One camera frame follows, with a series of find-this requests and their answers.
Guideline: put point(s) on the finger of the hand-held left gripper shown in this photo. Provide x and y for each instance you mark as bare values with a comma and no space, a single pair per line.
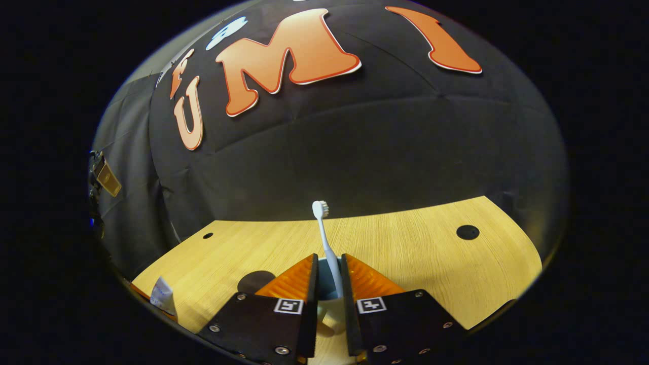
139,292

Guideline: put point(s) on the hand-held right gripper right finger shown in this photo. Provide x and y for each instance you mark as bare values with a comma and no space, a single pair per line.
349,304

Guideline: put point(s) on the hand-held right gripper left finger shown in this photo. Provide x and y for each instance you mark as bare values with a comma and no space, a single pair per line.
309,304

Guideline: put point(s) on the pale blue cup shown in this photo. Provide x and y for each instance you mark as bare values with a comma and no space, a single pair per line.
328,312

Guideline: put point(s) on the white toothpaste tube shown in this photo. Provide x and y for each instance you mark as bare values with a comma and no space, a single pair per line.
163,299

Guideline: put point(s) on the dark brown round coaster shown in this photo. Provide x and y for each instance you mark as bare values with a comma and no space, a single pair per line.
253,281

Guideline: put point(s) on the white toothbrush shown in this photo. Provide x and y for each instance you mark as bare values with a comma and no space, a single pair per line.
327,243

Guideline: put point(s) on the black backdrop cloth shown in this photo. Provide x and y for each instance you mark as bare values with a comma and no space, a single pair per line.
365,152

